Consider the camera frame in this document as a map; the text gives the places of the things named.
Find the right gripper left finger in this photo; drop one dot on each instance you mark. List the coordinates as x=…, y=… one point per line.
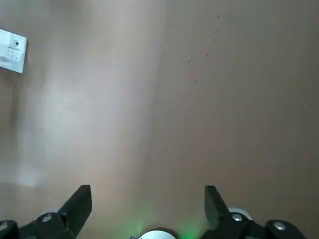
x=74, y=211

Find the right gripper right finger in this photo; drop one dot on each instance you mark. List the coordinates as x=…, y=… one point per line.
x=216, y=211

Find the white test tube rack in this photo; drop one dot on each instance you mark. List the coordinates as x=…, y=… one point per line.
x=13, y=56

